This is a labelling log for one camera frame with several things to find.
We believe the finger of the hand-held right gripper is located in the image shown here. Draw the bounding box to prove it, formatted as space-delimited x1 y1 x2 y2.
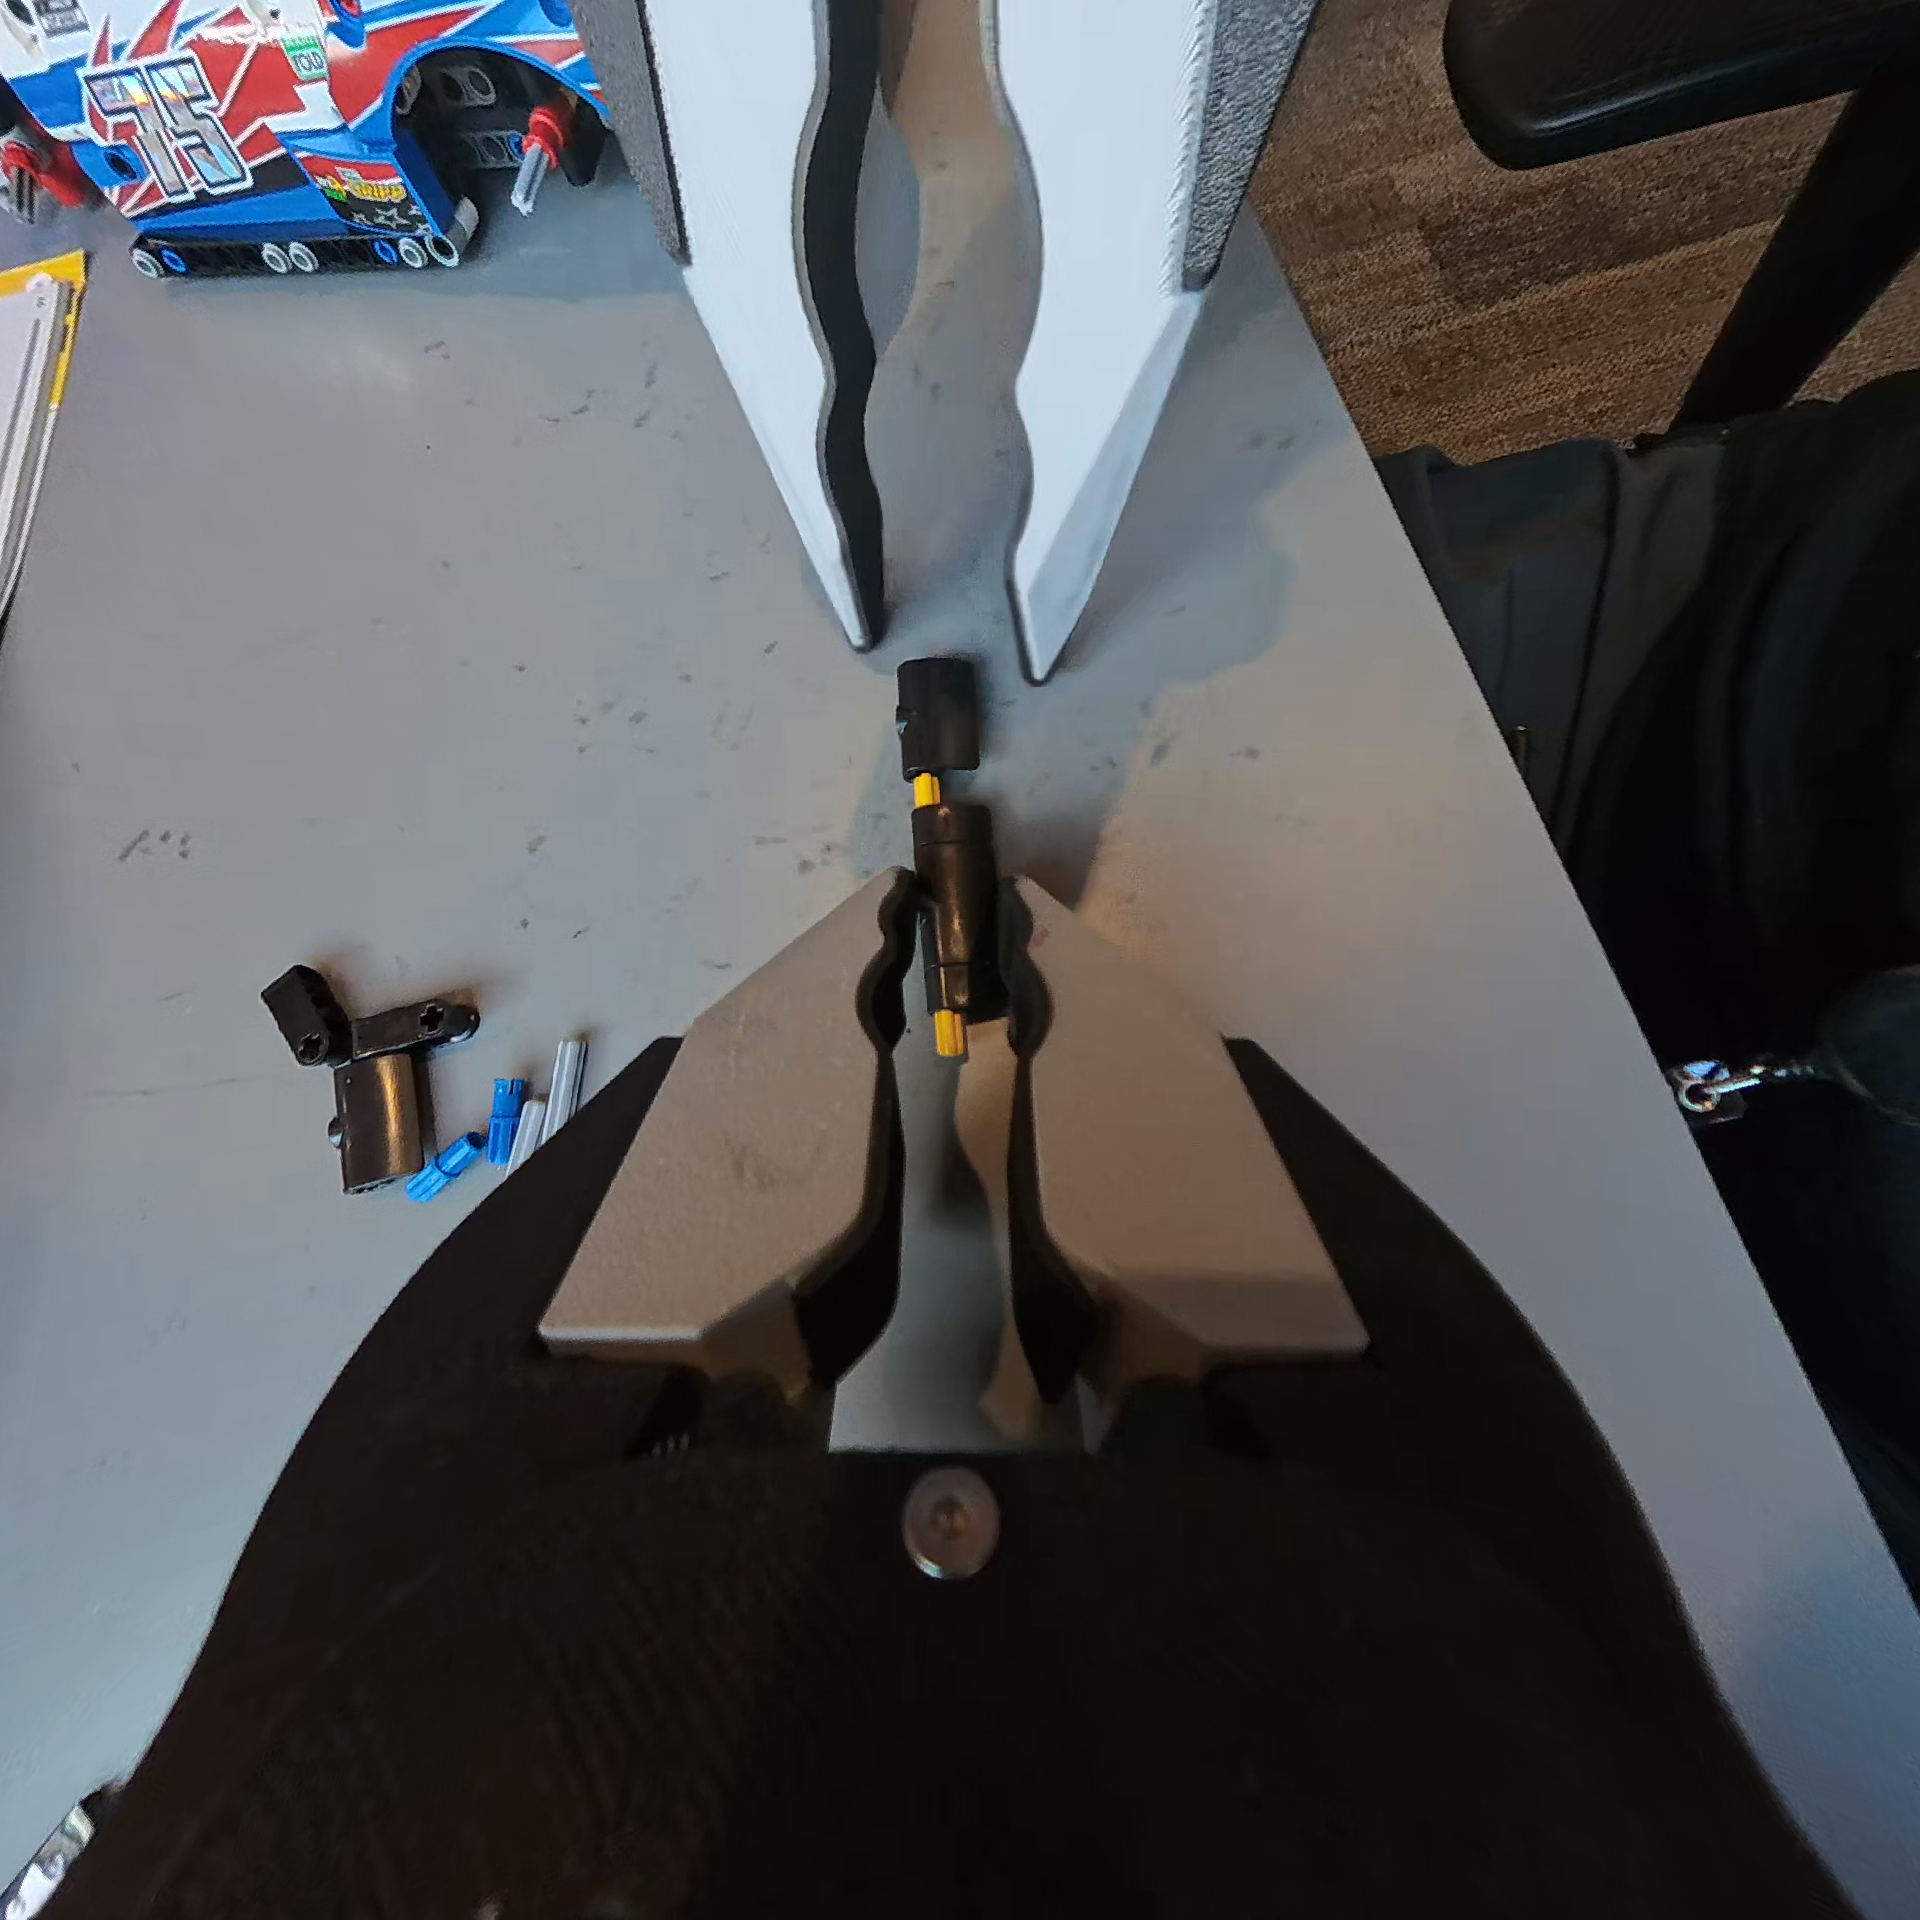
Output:
642 0 886 653
979 0 1221 688

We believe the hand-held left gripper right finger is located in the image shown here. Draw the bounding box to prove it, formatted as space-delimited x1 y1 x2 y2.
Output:
1006 872 1368 1408

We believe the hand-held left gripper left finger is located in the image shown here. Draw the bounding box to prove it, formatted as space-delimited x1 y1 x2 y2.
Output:
536 866 920 1394

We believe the black double connector brick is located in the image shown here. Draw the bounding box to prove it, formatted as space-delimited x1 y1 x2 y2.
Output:
330 1048 436 1198

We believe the black axle connector brick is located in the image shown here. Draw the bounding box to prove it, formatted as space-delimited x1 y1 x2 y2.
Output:
911 802 996 921

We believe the grey desk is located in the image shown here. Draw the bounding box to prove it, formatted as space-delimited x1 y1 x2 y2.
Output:
0 0 1920 1920

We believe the partly built toy car model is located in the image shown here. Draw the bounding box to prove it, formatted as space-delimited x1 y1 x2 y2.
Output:
0 0 607 279

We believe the open instruction booklet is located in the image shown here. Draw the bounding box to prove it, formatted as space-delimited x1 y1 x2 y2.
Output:
0 247 90 617

